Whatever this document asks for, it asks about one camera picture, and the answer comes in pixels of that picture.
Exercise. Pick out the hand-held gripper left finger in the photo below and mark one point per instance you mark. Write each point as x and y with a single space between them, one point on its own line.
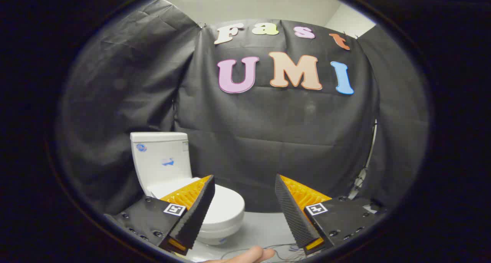
199 213

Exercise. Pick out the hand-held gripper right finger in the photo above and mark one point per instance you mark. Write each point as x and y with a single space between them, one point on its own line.
291 213

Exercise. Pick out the white toilet lid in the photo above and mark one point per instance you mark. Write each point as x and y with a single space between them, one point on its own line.
226 205

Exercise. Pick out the black backdrop cloth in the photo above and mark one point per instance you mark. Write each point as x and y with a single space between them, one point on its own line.
268 132

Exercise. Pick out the white toilet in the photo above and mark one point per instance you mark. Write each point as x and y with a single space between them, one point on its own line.
153 171

